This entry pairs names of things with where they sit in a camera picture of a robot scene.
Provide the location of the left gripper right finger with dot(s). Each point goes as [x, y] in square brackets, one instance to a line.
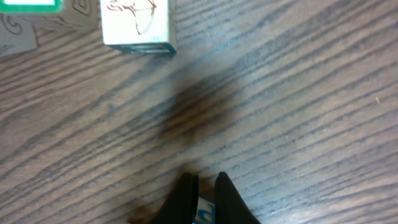
[230, 208]

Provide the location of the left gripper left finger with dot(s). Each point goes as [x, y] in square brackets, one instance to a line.
[180, 206]

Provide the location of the umbrella block blue side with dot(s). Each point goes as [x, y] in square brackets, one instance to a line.
[139, 26]

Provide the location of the block yellow C side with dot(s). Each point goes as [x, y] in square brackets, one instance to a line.
[206, 206]

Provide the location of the green top 4 block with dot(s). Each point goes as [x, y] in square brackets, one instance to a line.
[55, 14]

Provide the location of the green top L block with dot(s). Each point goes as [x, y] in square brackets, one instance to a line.
[17, 35]

